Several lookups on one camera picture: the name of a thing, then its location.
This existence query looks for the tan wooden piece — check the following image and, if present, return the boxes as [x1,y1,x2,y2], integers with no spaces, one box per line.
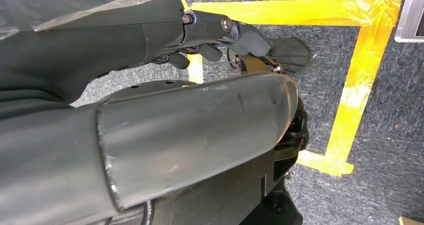
[399,216,424,225]

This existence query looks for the yellow tape outline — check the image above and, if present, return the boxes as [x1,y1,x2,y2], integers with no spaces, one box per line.
[178,0,404,178]

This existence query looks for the black printed cable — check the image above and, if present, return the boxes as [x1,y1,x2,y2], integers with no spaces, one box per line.
[140,199,157,225]

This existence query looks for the black robot leg and foot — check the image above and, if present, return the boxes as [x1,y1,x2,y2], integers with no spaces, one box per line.
[99,37,311,225]

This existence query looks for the silver box yellow label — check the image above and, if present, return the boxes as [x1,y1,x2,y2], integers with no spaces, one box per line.
[394,0,424,44]

